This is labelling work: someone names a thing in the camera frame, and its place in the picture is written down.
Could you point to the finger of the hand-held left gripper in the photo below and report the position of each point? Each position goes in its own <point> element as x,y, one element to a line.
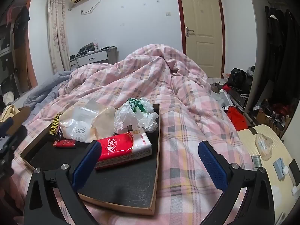
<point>15,137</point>

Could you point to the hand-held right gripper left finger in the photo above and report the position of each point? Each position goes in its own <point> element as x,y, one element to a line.
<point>86,166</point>

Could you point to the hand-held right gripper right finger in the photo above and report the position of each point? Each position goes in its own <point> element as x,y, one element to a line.
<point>212,166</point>

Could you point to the small red packet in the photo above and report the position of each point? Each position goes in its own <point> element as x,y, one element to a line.
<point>64,143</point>

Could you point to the black yellow wipe packet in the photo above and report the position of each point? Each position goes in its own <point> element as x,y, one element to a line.
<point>55,124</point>

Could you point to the black tray with brown rim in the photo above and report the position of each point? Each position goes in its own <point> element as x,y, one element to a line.
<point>126,180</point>

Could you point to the red tissue pack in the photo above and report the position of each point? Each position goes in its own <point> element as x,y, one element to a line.
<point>124,146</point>

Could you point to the white facial tissue pack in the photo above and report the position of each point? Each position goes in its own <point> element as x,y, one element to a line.
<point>79,124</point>

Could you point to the white green plastic bag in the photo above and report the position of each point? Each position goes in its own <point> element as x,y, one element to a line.
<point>137,114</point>

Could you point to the cardboard box with clothes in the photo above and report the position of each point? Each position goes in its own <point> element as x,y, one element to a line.
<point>16,113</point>

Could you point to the silver foil packet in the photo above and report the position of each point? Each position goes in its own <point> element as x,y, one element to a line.
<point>256,161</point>

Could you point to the red bag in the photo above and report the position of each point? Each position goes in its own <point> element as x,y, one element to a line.
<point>236,118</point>

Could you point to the grey quilt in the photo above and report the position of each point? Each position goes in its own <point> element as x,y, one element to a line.
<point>44,91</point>

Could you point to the clear crumpled plastic bag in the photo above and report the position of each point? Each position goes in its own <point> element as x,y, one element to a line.
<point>263,146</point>

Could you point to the cream ribbed suitcase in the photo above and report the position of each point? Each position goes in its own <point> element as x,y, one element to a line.
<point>264,192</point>

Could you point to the light blue box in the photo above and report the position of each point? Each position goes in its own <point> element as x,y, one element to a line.
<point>279,170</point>

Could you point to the black phone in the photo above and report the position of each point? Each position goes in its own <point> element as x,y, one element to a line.
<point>293,171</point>

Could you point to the white earbuds case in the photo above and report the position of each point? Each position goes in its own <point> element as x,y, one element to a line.
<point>294,189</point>

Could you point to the black bag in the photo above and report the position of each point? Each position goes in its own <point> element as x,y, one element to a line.
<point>240,79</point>

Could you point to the pink plaid quilt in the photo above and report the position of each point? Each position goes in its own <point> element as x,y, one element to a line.
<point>145,79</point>

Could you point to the white desk with drawer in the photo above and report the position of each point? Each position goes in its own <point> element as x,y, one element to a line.
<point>96,57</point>

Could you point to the floral curtain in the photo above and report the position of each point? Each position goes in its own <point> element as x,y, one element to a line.
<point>57,32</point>

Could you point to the hanging black clothes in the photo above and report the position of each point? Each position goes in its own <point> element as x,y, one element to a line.
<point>281,42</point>

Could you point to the cream door with red frame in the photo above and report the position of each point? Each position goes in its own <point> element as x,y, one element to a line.
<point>201,28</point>

